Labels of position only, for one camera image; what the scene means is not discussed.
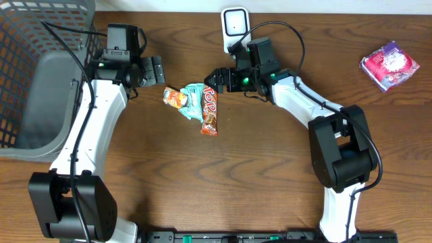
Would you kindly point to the orange tissue pack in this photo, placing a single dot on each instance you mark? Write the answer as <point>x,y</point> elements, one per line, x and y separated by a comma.
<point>174,98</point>

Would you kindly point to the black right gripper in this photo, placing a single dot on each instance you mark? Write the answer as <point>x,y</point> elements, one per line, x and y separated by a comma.
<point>229,80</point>

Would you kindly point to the red purple snack package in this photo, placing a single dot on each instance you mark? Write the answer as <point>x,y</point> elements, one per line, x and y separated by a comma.
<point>389,66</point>

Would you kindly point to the teal snack packet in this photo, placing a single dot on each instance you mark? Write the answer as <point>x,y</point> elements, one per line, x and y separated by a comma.
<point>193,108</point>

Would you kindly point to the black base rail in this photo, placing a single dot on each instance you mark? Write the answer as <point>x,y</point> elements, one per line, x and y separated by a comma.
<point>292,236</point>

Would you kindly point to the dark grey plastic basket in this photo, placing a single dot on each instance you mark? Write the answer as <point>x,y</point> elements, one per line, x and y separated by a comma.
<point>40,82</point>

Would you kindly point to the dark red snack packet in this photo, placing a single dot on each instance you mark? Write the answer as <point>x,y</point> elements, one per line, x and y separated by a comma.
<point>209,112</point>

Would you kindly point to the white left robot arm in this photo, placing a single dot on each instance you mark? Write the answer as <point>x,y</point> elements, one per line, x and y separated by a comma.
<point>71,201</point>

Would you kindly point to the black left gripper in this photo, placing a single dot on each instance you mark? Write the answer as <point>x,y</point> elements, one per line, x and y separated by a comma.
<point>154,71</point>

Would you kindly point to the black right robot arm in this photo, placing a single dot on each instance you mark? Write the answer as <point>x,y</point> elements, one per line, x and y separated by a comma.
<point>341,149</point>

